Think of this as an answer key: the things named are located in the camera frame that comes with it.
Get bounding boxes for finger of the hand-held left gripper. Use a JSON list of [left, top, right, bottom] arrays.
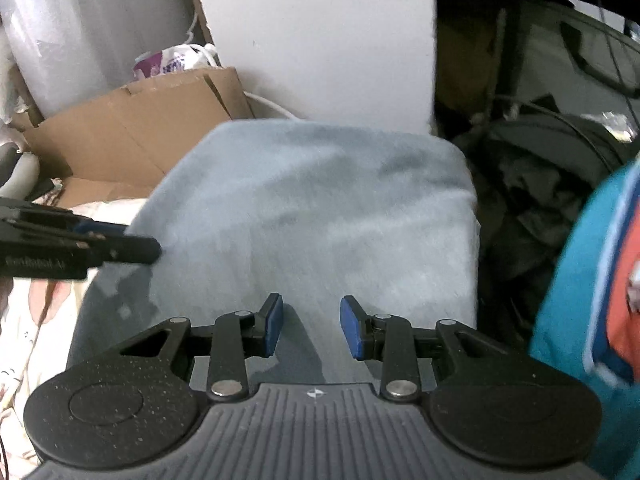
[[70, 216, 128, 241], [75, 236, 162, 267]]

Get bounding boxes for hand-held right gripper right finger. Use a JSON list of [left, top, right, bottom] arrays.
[[340, 295, 506, 403]]

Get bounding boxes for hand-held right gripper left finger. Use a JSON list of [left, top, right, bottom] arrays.
[[120, 292, 284, 403]]

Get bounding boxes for blue denim pants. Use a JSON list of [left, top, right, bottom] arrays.
[[67, 120, 482, 386]]

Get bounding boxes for dark clothes pile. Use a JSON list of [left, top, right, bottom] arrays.
[[450, 92, 631, 356]]

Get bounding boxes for bear printed bed sheet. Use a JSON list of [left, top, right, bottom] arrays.
[[0, 200, 151, 461]]

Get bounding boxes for grey neck pillow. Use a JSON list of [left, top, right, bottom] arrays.
[[0, 145, 41, 201]]

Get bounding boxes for flattened cardboard box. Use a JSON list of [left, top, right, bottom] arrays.
[[22, 66, 253, 211]]

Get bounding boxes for white purple plastic bag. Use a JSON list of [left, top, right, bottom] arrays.
[[132, 42, 221, 82]]

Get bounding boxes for teal printed cloth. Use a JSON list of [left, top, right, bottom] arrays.
[[529, 157, 640, 480]]

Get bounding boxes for grey bag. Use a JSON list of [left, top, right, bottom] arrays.
[[517, 0, 640, 116]]

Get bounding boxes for white cable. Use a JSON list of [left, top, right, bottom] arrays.
[[244, 90, 302, 122]]

